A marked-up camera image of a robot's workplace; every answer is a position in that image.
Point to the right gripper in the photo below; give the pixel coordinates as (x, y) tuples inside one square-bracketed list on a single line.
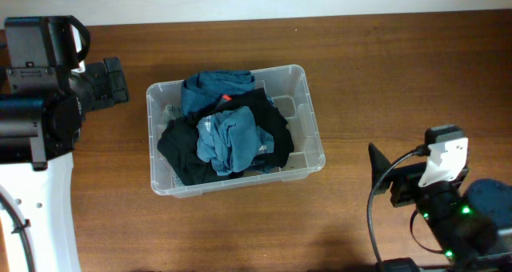
[(396, 176)]

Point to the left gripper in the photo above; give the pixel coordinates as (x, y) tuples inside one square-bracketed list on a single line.
[(116, 80)]

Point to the light blue jeans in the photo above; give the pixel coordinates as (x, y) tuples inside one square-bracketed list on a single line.
[(170, 113)]

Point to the black cloth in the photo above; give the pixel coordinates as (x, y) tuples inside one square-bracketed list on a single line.
[(265, 115), (178, 145)]

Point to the dark blue jeans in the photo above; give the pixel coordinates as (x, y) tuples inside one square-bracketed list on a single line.
[(207, 87)]

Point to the light blue cloth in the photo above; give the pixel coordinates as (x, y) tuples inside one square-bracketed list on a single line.
[(230, 140)]

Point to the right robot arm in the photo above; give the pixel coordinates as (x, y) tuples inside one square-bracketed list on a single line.
[(473, 229)]

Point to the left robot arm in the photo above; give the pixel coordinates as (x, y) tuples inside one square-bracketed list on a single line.
[(41, 122)]

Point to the clear plastic storage bin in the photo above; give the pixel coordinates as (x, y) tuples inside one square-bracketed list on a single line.
[(288, 88)]

